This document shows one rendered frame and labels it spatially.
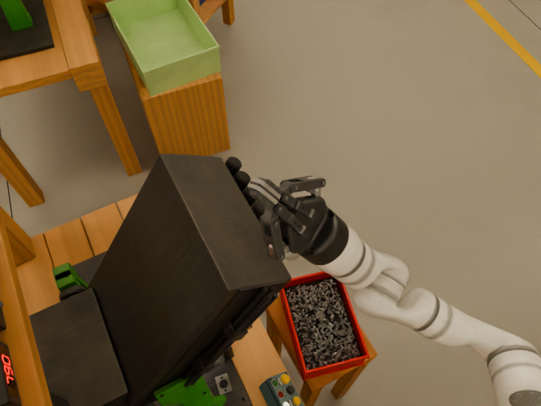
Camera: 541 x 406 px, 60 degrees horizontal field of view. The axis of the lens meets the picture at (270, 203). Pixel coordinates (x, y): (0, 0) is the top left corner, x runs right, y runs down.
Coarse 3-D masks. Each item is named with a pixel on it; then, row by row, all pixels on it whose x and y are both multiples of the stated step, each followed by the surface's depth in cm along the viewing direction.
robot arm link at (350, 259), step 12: (348, 228) 65; (348, 240) 64; (360, 240) 67; (288, 252) 70; (348, 252) 64; (360, 252) 66; (324, 264) 64; (336, 264) 65; (348, 264) 65; (360, 264) 67; (336, 276) 68
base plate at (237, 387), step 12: (84, 264) 166; (96, 264) 166; (84, 276) 164; (228, 360) 149; (216, 372) 147; (228, 372) 147; (216, 384) 145; (240, 384) 145; (228, 396) 143; (240, 396) 143
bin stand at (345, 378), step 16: (272, 304) 169; (272, 320) 167; (272, 336) 189; (288, 336) 163; (288, 352) 164; (352, 368) 157; (304, 384) 164; (320, 384) 155; (336, 384) 212; (352, 384) 204; (304, 400) 179
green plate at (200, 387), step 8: (168, 384) 110; (176, 384) 110; (200, 384) 115; (160, 392) 109; (168, 392) 111; (176, 392) 112; (184, 392) 114; (192, 392) 116; (200, 392) 117; (208, 392) 119; (160, 400) 111; (168, 400) 113; (176, 400) 114; (184, 400) 116; (192, 400) 118; (200, 400) 120; (208, 400) 122
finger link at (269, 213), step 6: (252, 192) 57; (258, 192) 56; (258, 198) 56; (264, 198) 57; (264, 204) 57; (270, 204) 58; (270, 210) 58; (264, 216) 59; (270, 216) 58; (276, 216) 59; (264, 222) 59
